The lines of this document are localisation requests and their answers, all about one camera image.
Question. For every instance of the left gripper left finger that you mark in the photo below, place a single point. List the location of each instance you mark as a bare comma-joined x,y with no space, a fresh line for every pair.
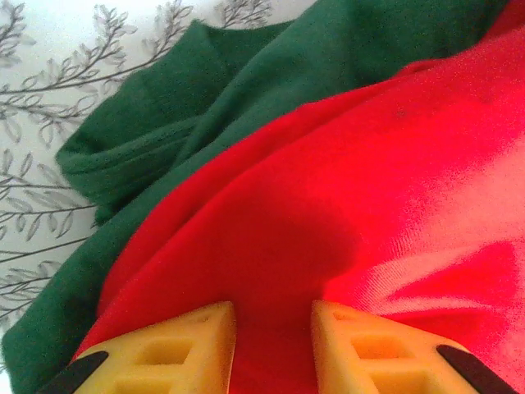
164,353

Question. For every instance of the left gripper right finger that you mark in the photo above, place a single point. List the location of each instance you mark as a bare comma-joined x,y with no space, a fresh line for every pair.
389,353

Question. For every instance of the red printed t-shirt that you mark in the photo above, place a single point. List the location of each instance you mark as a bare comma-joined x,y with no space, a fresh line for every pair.
369,164

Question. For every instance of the dark green t-shirt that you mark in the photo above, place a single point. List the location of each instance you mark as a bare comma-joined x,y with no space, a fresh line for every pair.
164,102

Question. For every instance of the floral tablecloth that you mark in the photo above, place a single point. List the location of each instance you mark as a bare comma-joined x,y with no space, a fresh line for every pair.
41,123

